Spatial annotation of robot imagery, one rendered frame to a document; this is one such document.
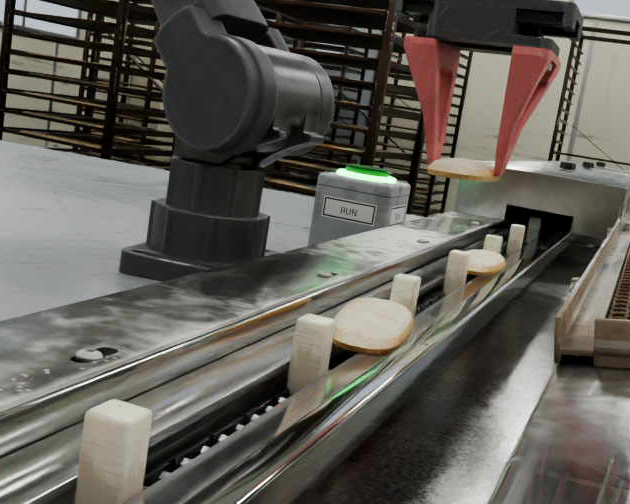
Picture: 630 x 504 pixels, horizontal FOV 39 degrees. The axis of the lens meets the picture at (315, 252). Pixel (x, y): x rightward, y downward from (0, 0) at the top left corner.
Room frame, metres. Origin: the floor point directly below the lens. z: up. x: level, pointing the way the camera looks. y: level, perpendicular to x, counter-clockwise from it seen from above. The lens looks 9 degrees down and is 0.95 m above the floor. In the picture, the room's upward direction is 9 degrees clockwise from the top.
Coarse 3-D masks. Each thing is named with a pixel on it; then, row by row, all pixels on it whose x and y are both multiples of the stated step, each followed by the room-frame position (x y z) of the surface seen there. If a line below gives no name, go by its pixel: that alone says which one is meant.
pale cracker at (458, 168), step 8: (440, 160) 0.52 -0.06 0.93; (448, 160) 0.52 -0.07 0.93; (456, 160) 0.52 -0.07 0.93; (464, 160) 0.53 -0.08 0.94; (472, 160) 0.53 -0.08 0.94; (432, 168) 0.51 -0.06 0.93; (440, 168) 0.50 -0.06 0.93; (448, 168) 0.50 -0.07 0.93; (456, 168) 0.50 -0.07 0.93; (464, 168) 0.50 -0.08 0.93; (472, 168) 0.51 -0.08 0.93; (480, 168) 0.51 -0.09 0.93; (488, 168) 0.53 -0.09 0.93; (448, 176) 0.50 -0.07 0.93; (456, 176) 0.50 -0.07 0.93; (464, 176) 0.50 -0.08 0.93; (472, 176) 0.50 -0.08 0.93; (480, 176) 0.51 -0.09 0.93; (488, 176) 0.52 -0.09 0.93; (496, 176) 0.54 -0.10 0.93
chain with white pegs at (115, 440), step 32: (512, 224) 0.87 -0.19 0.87; (544, 224) 1.13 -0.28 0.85; (416, 288) 0.47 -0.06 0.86; (448, 288) 0.60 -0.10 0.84; (320, 320) 0.34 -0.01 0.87; (320, 352) 0.34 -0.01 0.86; (352, 352) 0.42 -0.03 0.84; (288, 384) 0.34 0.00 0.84; (96, 416) 0.21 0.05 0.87; (128, 416) 0.21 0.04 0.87; (256, 416) 0.31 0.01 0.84; (96, 448) 0.21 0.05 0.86; (128, 448) 0.21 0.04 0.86; (192, 448) 0.27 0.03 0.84; (96, 480) 0.21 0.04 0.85; (128, 480) 0.21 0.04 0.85
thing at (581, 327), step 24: (624, 240) 0.66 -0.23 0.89; (600, 264) 0.47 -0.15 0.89; (624, 264) 0.52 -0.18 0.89; (576, 288) 0.33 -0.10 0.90; (600, 288) 0.40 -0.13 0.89; (624, 288) 0.42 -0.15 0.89; (576, 312) 0.33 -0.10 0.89; (600, 312) 0.34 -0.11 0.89; (624, 312) 0.36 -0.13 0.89; (576, 336) 0.29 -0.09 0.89; (600, 336) 0.27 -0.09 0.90; (624, 336) 0.27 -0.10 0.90; (600, 360) 0.27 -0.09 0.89; (624, 360) 0.26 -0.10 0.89
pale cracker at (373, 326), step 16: (352, 304) 0.44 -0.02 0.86; (368, 304) 0.44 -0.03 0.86; (384, 304) 0.44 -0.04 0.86; (400, 304) 0.46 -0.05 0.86; (336, 320) 0.40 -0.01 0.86; (352, 320) 0.40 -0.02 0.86; (368, 320) 0.40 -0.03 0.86; (384, 320) 0.41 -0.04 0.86; (400, 320) 0.42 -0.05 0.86; (336, 336) 0.38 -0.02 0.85; (352, 336) 0.38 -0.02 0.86; (368, 336) 0.38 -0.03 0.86; (384, 336) 0.39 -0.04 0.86; (400, 336) 0.40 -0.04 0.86; (368, 352) 0.38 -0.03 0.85; (384, 352) 0.38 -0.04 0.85
